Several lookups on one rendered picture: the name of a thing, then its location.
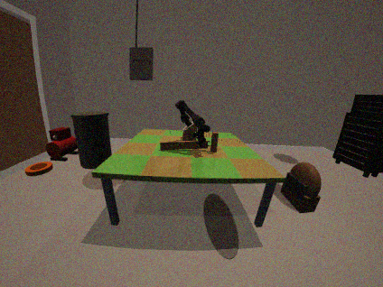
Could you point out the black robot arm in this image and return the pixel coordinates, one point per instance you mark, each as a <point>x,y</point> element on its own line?
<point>197,120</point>

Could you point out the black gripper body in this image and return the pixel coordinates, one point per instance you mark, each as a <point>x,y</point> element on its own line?
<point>201,138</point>

